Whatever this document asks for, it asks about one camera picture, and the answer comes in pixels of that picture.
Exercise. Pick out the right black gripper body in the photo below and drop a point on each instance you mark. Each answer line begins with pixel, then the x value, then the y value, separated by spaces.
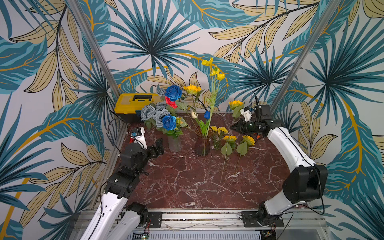
pixel 248 127

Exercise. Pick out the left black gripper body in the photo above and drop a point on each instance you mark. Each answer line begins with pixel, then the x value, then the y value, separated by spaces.
pixel 152 153

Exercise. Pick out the blue rose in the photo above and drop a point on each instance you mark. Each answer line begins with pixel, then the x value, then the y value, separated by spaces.
pixel 173 93
pixel 169 122

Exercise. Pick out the tall sunflower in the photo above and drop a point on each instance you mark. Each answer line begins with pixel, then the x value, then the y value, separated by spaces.
pixel 235 106

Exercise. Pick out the tall yellow blossom stem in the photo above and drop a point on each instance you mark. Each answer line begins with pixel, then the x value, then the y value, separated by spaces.
pixel 216 76

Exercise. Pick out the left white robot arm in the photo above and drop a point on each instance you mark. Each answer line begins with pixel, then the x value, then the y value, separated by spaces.
pixel 120 189

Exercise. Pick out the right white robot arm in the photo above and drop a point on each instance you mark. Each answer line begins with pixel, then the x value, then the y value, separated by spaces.
pixel 306 181

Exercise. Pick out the clear glass vase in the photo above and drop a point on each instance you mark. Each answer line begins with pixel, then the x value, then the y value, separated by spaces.
pixel 175 144

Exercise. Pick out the dark ribbed glass vase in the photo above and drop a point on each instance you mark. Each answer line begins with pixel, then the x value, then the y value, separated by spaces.
pixel 203 144

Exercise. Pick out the grey rose front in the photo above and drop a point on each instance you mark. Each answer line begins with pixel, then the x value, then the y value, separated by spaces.
pixel 158 117

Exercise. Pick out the grey rose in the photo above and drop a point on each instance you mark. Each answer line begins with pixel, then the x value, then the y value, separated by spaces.
pixel 161 106
pixel 148 112
pixel 158 117

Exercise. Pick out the grey rose left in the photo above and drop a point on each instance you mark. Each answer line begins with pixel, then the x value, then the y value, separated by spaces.
pixel 148 112

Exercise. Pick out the grey rose back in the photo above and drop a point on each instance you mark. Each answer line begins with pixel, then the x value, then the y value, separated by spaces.
pixel 161 106

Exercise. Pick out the red rose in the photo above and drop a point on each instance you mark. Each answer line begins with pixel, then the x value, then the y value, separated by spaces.
pixel 171 102

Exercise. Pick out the cream rosebud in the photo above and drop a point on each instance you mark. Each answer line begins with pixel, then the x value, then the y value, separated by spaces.
pixel 194 115

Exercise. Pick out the yellow black toolbox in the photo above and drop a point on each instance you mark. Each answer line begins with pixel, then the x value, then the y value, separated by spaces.
pixel 129 106

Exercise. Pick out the small blue tulip bud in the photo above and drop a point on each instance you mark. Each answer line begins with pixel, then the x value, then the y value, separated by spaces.
pixel 207 115

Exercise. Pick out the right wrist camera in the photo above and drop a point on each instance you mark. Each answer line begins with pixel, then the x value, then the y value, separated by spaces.
pixel 246 113

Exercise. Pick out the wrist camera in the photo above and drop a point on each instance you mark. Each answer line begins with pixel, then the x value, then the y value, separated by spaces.
pixel 246 113
pixel 138 134

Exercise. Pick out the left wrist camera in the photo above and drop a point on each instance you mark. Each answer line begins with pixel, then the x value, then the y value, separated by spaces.
pixel 138 134

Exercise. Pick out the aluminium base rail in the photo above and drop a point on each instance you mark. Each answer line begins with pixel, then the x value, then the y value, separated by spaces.
pixel 214 224

